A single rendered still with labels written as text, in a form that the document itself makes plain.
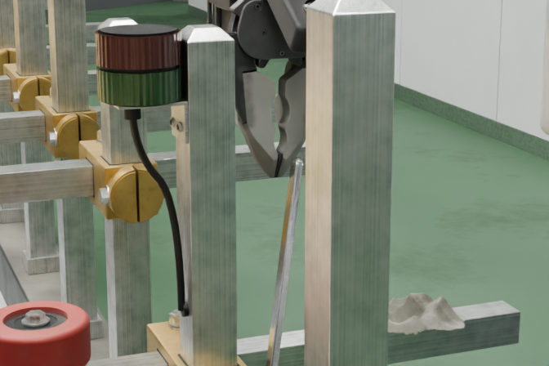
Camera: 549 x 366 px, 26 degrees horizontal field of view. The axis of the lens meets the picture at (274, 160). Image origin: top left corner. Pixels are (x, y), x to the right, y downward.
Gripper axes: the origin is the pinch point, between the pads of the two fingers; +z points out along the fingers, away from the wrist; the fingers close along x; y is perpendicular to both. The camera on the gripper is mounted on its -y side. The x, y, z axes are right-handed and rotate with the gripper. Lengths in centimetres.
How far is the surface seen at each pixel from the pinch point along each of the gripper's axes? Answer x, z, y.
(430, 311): -12.4, 13.2, -3.1
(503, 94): -254, 77, 375
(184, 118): 9.9, -5.8, -7.3
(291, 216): 0.7, 3.1, -4.7
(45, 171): 14.9, 4.5, 21.9
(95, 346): 7, 30, 40
